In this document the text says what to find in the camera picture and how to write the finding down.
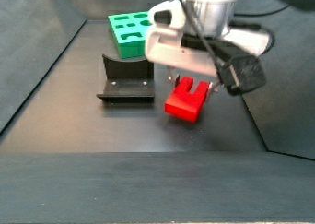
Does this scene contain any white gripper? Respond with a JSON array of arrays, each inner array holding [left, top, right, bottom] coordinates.
[[145, 0, 270, 94]]

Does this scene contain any red double-square block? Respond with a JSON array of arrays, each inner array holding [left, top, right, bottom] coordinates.
[[165, 77, 210, 123]]

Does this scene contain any green shape-sorting board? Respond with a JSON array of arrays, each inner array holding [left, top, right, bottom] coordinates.
[[108, 11, 150, 59]]

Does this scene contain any black L-shaped cradle stand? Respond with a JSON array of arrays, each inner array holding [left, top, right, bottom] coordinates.
[[96, 54, 154, 101]]

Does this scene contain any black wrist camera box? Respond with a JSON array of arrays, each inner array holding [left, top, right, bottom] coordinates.
[[217, 55, 266, 96]]

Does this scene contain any black cable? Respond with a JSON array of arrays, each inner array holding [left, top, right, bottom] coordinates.
[[173, 0, 290, 81]]

